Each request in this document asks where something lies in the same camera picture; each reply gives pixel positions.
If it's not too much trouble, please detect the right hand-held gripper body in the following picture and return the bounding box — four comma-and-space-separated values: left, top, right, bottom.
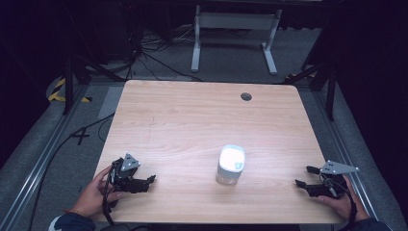
307, 160, 360, 199

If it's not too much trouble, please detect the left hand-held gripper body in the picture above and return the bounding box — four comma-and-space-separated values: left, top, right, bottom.
108, 152, 147, 193

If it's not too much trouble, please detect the clear jar with white lid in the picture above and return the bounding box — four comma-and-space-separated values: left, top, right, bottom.
215, 143, 247, 186

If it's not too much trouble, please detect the person's right hand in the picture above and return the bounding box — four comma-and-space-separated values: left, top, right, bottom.
317, 174, 370, 222

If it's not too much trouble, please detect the person's left hand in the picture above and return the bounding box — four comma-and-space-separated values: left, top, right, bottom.
70, 166, 124, 219

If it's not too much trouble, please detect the black metal stand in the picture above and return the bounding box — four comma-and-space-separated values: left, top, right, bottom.
62, 54, 126, 116
282, 61, 338, 122

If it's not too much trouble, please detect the yellow black floor tape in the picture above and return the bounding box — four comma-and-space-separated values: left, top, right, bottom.
47, 77, 93, 104

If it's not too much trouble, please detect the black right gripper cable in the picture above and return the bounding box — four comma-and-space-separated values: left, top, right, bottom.
323, 177, 359, 231

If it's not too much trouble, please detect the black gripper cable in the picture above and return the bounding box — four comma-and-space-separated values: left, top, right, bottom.
101, 167, 117, 225
323, 177, 359, 231

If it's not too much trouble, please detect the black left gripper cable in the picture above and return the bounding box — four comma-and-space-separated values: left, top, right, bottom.
101, 167, 117, 225

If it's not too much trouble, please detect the aluminium floor rail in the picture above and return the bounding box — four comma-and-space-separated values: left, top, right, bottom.
312, 90, 379, 220
0, 84, 89, 231

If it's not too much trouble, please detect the long black floor cable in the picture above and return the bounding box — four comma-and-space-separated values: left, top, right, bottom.
28, 113, 115, 231

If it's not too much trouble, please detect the bundle of black floor cables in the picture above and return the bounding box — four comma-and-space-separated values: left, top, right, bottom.
126, 27, 205, 83

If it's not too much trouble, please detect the white metal desk frame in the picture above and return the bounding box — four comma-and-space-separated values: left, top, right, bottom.
191, 4, 283, 76

